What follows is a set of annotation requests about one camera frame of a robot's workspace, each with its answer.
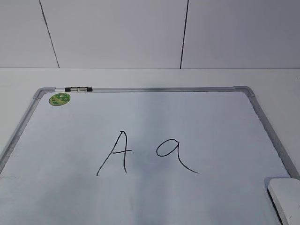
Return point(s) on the white rectangular board eraser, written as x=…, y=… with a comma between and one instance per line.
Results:
x=285, y=193

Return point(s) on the black and clear hanger clip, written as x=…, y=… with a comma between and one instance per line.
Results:
x=78, y=89

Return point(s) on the round green sticker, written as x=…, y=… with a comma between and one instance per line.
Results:
x=59, y=99

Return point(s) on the white board with grey frame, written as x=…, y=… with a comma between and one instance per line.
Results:
x=195, y=156

